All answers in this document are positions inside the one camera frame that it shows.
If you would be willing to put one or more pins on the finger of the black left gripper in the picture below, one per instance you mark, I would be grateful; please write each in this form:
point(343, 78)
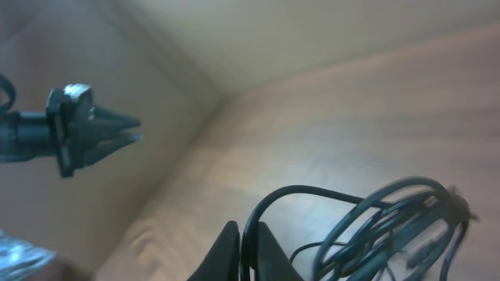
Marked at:
point(106, 119)
point(98, 146)

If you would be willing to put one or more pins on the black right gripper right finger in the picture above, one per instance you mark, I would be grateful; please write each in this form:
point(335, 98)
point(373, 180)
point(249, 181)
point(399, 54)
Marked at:
point(272, 263)

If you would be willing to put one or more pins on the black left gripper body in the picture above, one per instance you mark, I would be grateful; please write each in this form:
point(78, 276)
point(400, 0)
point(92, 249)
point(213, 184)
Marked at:
point(69, 112)

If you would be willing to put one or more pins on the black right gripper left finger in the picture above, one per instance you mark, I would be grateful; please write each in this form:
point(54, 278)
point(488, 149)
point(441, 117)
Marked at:
point(222, 261)

